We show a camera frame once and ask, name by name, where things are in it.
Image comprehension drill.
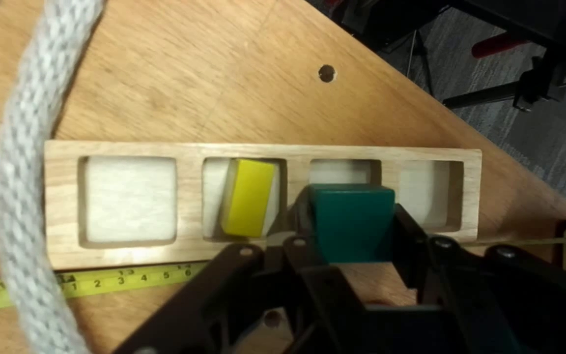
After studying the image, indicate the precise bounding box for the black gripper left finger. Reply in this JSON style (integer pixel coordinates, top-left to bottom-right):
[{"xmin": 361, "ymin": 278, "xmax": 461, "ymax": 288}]
[{"xmin": 282, "ymin": 190, "xmax": 375, "ymax": 354}]

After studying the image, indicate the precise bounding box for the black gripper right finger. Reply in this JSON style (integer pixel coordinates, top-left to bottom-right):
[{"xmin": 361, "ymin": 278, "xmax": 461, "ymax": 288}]
[{"xmin": 386, "ymin": 205, "xmax": 546, "ymax": 354}]

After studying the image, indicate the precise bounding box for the green square block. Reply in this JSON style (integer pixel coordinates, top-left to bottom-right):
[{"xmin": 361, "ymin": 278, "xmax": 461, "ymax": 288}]
[{"xmin": 310, "ymin": 186, "xmax": 394, "ymax": 264}]

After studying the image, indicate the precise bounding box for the yellow square block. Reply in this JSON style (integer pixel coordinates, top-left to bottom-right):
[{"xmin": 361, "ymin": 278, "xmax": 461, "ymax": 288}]
[{"xmin": 219, "ymin": 160, "xmax": 274, "ymax": 239}]

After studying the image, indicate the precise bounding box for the black yellow tape measure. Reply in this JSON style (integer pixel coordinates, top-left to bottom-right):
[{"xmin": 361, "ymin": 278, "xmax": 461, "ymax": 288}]
[{"xmin": 0, "ymin": 225, "xmax": 566, "ymax": 310}]

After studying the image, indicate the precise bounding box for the white braided rope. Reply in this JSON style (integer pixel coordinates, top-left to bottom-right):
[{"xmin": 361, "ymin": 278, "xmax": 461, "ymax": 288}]
[{"xmin": 0, "ymin": 0, "xmax": 105, "ymax": 354}]

